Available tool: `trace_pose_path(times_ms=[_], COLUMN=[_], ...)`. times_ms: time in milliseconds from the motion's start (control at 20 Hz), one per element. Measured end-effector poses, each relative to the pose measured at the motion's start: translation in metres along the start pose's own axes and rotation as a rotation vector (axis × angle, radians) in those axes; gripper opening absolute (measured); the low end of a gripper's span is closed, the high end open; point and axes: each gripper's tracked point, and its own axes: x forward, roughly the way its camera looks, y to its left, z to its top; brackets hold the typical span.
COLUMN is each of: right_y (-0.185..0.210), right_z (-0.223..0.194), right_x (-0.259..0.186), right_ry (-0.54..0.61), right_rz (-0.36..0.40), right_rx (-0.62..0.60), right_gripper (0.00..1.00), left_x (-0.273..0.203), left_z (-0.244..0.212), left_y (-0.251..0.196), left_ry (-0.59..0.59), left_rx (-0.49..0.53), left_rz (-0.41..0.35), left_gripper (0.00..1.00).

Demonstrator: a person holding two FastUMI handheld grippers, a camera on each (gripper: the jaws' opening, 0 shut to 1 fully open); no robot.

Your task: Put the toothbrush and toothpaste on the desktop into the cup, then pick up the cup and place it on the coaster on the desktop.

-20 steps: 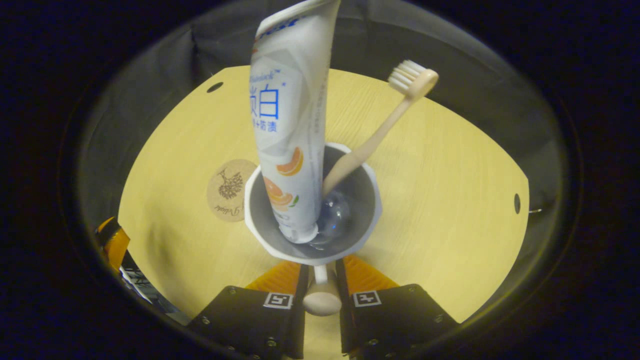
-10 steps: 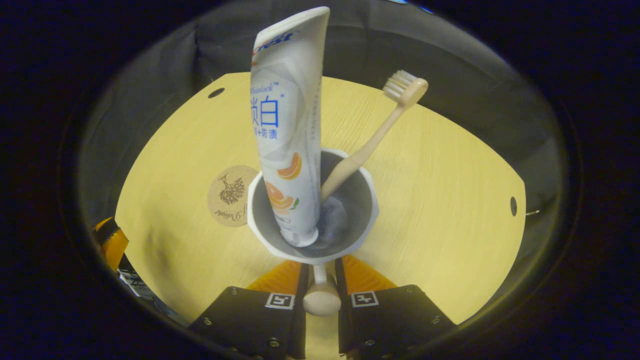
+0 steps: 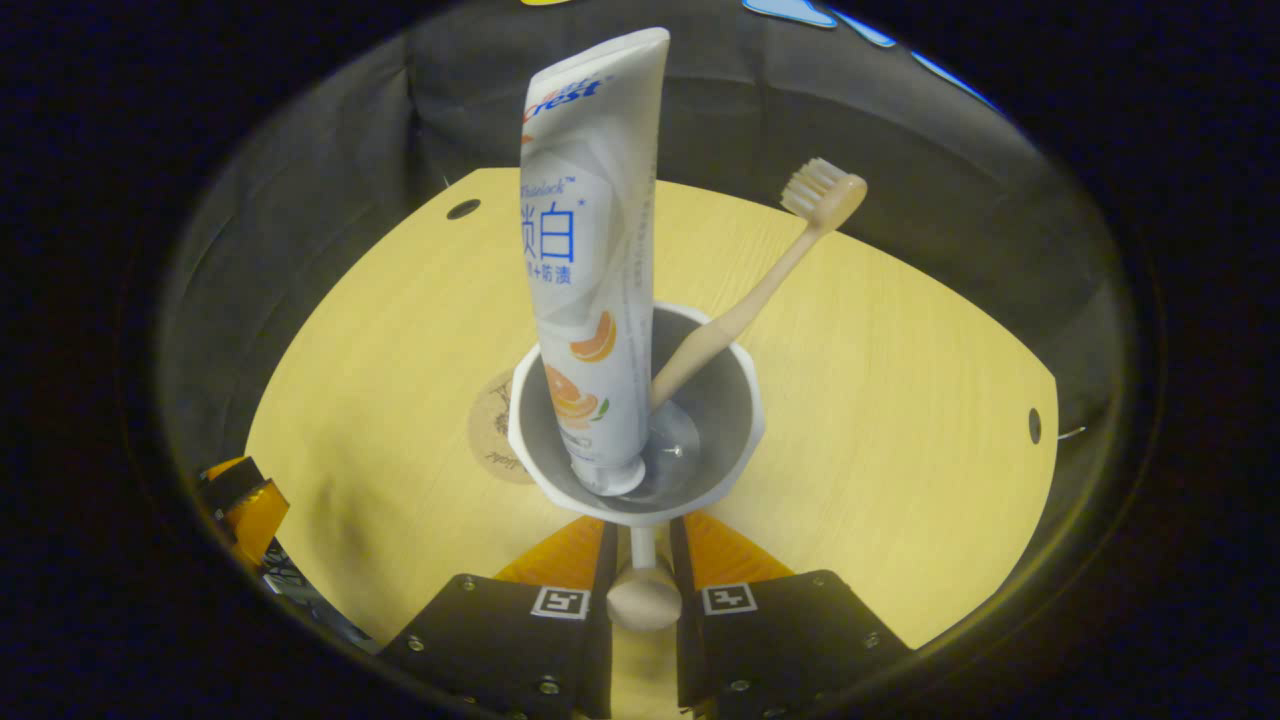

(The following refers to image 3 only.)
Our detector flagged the beige toothbrush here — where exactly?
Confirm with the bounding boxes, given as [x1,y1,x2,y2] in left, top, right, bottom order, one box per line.
[648,157,869,413]

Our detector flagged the round cork coaster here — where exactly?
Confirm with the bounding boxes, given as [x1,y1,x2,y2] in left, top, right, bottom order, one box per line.
[467,370,541,487]

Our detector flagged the white toothpaste tube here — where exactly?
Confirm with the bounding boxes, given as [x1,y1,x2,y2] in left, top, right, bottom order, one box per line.
[519,27,671,498]

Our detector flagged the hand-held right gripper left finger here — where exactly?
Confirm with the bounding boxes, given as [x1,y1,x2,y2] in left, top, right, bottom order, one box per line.
[378,517,621,719]

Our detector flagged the black backdrop cloth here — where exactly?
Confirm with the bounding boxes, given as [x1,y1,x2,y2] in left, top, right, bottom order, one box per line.
[155,0,1136,561]

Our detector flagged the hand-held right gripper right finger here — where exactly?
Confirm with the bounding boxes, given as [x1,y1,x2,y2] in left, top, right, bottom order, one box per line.
[668,512,913,717]

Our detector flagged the white cup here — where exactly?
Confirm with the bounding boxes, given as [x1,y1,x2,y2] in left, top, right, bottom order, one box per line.
[507,303,767,633]

